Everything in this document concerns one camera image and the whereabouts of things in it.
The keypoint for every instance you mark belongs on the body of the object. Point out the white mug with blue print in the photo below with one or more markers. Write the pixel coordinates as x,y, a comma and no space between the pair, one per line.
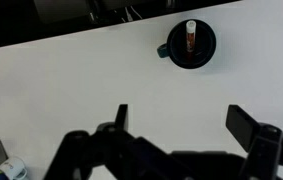
13,169

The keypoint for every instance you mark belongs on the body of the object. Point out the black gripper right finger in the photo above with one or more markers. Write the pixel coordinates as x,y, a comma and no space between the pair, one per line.
262,142

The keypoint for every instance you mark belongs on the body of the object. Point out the dark teal mug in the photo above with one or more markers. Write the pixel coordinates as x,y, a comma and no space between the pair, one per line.
175,47

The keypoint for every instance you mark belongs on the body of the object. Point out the red Expo marker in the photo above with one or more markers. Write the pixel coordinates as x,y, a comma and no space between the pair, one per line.
190,38

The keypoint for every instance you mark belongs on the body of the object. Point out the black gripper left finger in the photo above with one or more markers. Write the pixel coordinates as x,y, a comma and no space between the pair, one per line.
109,146

